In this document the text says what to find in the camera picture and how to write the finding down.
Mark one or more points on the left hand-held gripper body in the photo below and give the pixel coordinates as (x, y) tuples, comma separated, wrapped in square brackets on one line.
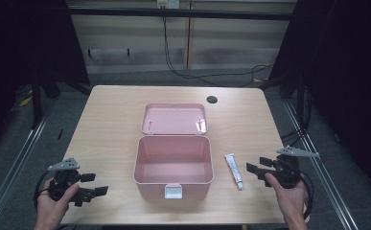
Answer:
[(65, 177)]

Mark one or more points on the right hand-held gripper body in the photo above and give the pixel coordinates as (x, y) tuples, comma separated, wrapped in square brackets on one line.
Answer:
[(287, 172)]

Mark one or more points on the white ointment tube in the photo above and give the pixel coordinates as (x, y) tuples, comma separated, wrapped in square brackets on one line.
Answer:
[(233, 168)]

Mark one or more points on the pink plastic storage box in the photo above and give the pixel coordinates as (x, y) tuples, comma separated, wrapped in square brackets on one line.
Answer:
[(173, 159)]

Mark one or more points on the person's right hand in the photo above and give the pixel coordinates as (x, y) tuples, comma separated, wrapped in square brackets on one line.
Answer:
[(289, 198)]

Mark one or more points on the person's left hand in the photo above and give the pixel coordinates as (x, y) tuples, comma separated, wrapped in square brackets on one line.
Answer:
[(53, 206)]

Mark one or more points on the yellow floor tape piece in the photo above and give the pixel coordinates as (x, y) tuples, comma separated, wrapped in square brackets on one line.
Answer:
[(25, 101)]

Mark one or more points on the black curtain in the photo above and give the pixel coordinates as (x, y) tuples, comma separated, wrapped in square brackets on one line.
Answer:
[(346, 80), (26, 48)]

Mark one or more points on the aluminium floor rail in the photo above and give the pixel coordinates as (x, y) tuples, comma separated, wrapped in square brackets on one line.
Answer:
[(333, 191), (23, 153)]

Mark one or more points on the black horizontal frame bar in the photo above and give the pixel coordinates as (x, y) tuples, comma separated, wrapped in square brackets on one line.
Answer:
[(180, 13)]

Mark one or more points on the white wall socket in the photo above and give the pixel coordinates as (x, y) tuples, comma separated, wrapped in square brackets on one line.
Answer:
[(168, 4)]

